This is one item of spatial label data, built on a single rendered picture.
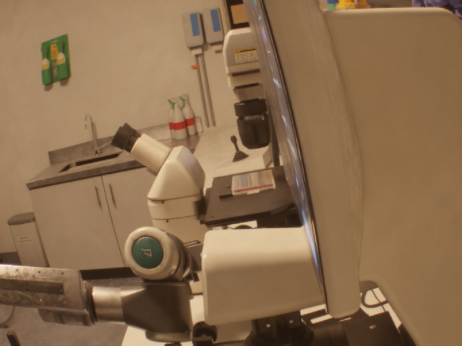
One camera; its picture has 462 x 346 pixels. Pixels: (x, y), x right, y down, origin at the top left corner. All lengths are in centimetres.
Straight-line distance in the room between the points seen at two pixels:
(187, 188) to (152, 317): 43
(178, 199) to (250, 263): 68
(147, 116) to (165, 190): 274
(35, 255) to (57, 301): 335
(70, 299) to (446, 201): 56
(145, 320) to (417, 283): 48
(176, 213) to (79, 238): 242
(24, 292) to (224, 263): 40
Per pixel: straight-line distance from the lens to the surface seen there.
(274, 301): 56
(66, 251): 367
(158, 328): 86
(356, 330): 79
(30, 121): 421
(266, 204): 113
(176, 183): 121
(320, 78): 33
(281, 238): 58
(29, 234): 413
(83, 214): 354
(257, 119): 116
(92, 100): 402
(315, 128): 34
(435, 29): 46
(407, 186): 46
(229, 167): 246
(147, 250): 84
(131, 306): 86
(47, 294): 83
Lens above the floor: 125
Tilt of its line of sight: 11 degrees down
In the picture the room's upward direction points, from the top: 10 degrees counter-clockwise
